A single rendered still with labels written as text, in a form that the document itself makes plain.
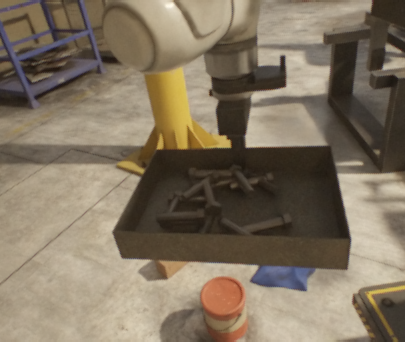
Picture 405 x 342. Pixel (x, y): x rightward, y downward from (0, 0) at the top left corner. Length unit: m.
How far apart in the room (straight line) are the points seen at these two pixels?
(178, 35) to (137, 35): 0.04
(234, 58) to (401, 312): 1.09
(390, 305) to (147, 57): 1.23
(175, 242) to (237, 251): 0.09
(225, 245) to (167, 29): 0.30
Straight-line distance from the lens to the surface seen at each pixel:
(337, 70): 3.35
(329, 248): 0.53
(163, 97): 2.51
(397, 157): 2.57
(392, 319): 1.43
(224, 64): 0.60
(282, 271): 1.85
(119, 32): 0.42
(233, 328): 1.63
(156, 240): 0.56
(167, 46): 0.41
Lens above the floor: 1.46
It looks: 34 degrees down
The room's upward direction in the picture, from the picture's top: 9 degrees counter-clockwise
